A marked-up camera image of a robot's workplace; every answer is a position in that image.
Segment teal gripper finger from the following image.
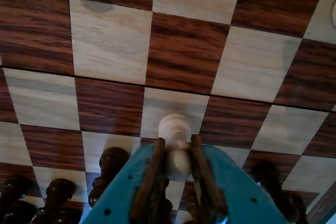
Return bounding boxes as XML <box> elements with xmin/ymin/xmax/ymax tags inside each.
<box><xmin>81</xmin><ymin>137</ymin><xmax>168</xmax><ymax>224</ymax></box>
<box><xmin>190</xmin><ymin>134</ymin><xmax>289</xmax><ymax>224</ymax></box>

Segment white chess pawn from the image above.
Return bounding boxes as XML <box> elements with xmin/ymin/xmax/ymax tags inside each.
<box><xmin>158</xmin><ymin>113</ymin><xmax>194</xmax><ymax>183</ymax></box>

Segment dark brown chess pawn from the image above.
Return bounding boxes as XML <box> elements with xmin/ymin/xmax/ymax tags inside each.
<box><xmin>0</xmin><ymin>175</ymin><xmax>35</xmax><ymax>209</ymax></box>
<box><xmin>88</xmin><ymin>146</ymin><xmax>131</xmax><ymax>209</ymax></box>
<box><xmin>38</xmin><ymin>178</ymin><xmax>77</xmax><ymax>211</ymax></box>
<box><xmin>251</xmin><ymin>161</ymin><xmax>308</xmax><ymax>224</ymax></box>

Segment dark brown chess rook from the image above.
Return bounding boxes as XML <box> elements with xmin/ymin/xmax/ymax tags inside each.
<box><xmin>34</xmin><ymin>207</ymin><xmax>83</xmax><ymax>224</ymax></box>

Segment dark brown chess king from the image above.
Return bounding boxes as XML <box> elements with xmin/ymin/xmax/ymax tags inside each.
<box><xmin>5</xmin><ymin>200</ymin><xmax>37</xmax><ymax>224</ymax></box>

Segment wooden folding chessboard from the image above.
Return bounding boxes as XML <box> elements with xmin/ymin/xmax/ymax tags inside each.
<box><xmin>0</xmin><ymin>0</ymin><xmax>336</xmax><ymax>224</ymax></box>

